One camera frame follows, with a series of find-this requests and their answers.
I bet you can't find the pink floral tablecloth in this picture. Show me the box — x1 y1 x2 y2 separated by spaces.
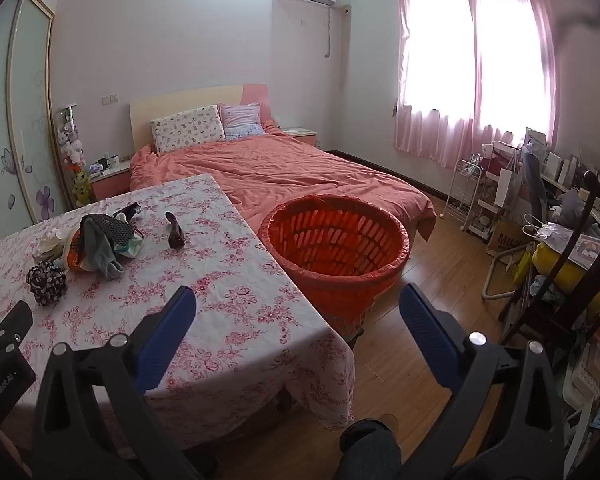
0 174 356 461

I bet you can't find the salmon duvet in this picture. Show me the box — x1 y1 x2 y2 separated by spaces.
129 132 437 241

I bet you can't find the black and white scrunchie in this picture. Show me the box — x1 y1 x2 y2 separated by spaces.
26 261 68 307

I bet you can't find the white wire rack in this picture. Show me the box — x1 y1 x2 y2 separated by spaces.
444 159 483 231

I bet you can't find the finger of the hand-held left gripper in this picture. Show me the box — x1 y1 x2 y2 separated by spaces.
0 301 34 361

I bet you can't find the flower print sliding wardrobe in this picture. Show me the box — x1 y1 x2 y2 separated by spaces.
0 0 71 251

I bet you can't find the dark wooden chair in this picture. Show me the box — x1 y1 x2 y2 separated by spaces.
500 170 600 351

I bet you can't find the clear tube of plush toys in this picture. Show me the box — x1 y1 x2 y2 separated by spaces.
55 105 93 206

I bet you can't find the pink striped pillow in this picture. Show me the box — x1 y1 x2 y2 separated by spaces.
219 102 266 140

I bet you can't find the floral print pillow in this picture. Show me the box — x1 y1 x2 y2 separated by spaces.
150 105 226 155

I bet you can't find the grey office chair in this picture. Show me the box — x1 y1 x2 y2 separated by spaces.
520 152 561 221

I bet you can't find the cream and pink headboard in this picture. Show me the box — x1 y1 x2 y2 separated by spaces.
129 84 270 153

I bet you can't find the yellow tub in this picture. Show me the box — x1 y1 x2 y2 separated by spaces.
535 242 600 306

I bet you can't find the person's leg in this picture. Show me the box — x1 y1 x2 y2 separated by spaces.
337 419 402 480

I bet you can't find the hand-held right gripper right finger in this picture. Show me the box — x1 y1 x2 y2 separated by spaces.
399 283 566 480

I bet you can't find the pink nightstand with mug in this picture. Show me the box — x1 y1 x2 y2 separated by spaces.
89 160 132 201

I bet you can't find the grey sock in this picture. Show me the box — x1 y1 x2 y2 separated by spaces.
80 220 126 281

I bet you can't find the orange snack packet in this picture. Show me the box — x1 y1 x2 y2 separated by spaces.
62 232 88 273

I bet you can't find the white storage trolley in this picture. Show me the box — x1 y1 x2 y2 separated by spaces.
470 170 506 241

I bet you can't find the pile of mixed clothes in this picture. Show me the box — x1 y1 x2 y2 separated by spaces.
80 213 143 258

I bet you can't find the white paper bag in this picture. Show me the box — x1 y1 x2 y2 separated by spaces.
495 167 523 208

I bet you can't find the orange plastic laundry basket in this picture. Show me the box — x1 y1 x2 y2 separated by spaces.
259 195 411 341

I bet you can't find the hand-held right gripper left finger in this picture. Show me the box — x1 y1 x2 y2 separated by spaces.
30 285 201 480

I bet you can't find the pink curtain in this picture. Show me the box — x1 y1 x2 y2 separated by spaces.
394 0 561 168

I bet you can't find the small black object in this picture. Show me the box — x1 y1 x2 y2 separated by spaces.
112 202 141 223

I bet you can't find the white tissue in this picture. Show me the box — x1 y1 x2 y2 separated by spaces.
32 227 66 263

